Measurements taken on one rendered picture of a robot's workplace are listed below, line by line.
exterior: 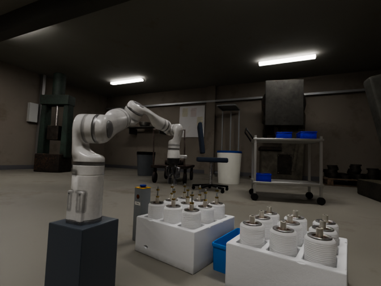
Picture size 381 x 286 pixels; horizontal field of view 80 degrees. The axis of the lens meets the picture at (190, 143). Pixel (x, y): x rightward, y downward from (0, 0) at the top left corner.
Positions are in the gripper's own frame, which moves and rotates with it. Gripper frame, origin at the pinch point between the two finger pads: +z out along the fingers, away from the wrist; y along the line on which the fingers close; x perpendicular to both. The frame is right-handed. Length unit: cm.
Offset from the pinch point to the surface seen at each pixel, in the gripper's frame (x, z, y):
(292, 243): 8, 14, 71
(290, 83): 426, -201, -194
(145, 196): -12.1, 9.4, -10.4
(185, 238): -10.1, 21.4, 31.4
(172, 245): -12.5, 26.7, 23.9
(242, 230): 1, 13, 55
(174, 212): -9.3, 12.6, 19.3
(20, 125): -109, -91, -694
